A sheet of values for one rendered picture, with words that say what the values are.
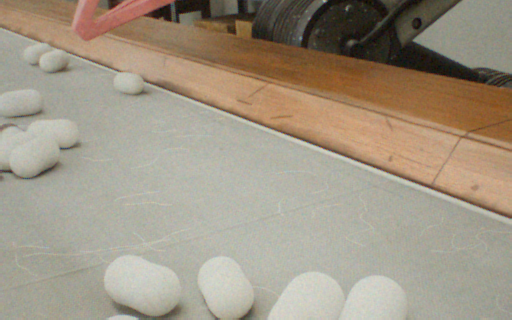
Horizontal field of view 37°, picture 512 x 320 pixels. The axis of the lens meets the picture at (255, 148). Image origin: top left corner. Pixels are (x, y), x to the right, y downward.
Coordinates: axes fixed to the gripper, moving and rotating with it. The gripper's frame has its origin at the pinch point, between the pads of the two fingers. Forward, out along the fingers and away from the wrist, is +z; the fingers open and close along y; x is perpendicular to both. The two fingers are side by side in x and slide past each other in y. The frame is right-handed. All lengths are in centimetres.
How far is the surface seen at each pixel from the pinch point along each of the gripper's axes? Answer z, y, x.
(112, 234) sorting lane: 10.0, 24.2, -0.1
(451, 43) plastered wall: -112, -151, 156
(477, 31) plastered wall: -116, -139, 153
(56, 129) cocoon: 7.5, 9.1, 0.0
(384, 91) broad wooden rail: -7.0, 19.7, 11.3
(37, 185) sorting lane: 10.8, 14.7, -0.8
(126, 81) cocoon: 0.7, -2.2, 6.2
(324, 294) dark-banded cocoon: 6.9, 38.0, 0.0
